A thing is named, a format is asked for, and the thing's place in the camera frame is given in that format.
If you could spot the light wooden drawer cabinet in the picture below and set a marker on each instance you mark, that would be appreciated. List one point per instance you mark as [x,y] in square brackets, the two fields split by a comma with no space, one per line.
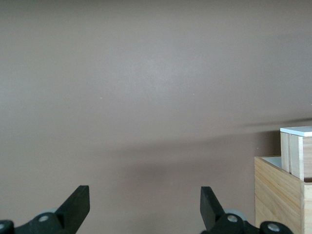
[278,202]

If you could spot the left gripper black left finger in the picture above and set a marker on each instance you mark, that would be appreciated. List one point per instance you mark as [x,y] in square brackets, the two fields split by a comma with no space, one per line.
[73,209]

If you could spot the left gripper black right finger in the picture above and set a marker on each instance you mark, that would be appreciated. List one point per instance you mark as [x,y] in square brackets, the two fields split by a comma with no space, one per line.
[212,209]

